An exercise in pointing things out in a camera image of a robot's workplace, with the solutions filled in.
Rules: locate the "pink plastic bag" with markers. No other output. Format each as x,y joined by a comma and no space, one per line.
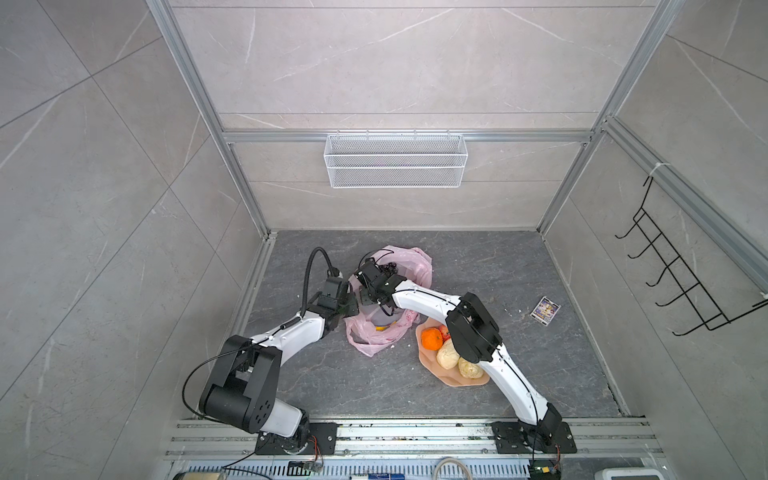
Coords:
415,265

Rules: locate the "beige fake fruit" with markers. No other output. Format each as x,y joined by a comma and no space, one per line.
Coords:
447,356
469,370

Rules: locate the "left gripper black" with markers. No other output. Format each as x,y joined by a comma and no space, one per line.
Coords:
352,298

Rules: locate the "pink scalloped plate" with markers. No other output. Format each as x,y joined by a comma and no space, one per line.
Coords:
428,359

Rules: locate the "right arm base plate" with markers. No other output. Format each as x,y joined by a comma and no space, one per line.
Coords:
547,438

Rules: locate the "red fake strawberry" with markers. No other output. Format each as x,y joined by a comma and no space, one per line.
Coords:
444,333

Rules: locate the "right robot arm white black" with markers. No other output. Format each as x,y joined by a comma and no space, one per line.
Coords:
476,337

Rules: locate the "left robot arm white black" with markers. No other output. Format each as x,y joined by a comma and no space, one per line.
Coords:
241,387

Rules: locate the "orange fake fruit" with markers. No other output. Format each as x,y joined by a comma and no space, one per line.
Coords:
431,339

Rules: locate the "black wire hook rack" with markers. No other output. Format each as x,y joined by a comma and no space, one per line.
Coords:
709,315

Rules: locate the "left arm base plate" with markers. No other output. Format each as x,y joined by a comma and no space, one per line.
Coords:
310,439

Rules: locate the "small printed card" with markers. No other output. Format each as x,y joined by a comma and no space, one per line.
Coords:
545,311

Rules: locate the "white wire mesh basket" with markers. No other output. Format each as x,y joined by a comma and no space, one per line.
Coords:
368,161

